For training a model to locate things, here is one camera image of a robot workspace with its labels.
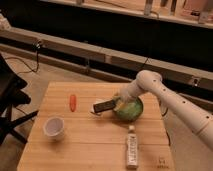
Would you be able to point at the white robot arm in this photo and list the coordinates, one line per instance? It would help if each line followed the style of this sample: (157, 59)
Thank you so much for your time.
(198, 120)

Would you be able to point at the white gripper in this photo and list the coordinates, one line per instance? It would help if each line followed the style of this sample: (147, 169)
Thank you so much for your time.
(126, 94)

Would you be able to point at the black office chair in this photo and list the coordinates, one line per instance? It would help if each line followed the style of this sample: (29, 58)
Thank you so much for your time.
(11, 95)

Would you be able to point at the black eraser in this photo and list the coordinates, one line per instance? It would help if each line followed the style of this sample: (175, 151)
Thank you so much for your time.
(107, 105)

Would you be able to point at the green bowl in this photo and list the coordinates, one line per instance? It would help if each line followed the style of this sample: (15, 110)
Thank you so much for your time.
(131, 111)

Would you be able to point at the white labelled bottle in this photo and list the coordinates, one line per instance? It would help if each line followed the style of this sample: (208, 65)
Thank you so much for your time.
(132, 149)

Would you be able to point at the white plastic cup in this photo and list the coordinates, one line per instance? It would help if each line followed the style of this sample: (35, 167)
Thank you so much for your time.
(53, 128)

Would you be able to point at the white sponge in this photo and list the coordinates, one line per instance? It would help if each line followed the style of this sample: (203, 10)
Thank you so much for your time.
(93, 110)

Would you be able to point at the orange carrot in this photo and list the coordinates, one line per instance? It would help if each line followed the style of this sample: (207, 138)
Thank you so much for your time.
(72, 103)

